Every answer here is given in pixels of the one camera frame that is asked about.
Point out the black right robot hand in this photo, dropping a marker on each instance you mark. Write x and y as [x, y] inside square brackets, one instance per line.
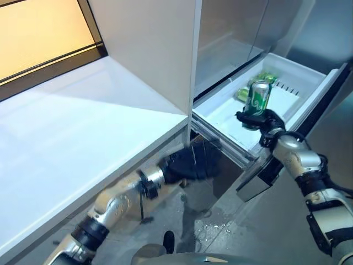
[271, 121]

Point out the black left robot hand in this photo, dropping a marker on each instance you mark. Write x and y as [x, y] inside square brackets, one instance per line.
[193, 163]

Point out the green drink can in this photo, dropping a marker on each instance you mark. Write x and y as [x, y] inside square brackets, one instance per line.
[262, 76]
[272, 78]
[242, 94]
[257, 96]

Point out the white fridge drawer steel front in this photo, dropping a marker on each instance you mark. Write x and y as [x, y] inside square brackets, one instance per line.
[220, 113]

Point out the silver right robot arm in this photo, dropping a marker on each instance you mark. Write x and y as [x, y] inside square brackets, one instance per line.
[300, 160]

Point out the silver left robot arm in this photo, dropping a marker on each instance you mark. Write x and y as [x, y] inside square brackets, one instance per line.
[115, 201]

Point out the stainless steel fridge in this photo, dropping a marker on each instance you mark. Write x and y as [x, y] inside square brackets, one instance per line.
[234, 27]

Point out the grey robot torso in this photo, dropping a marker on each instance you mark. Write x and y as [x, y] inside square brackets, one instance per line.
[198, 255]

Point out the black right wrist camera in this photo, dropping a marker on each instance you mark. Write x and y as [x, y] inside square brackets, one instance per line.
[267, 139]

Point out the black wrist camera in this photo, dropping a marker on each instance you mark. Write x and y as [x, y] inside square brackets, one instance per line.
[267, 139]
[151, 185]

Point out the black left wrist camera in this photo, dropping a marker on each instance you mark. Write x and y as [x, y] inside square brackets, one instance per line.
[151, 185]

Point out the yellow lit window dark frame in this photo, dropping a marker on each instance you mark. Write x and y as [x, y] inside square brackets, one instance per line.
[41, 36]

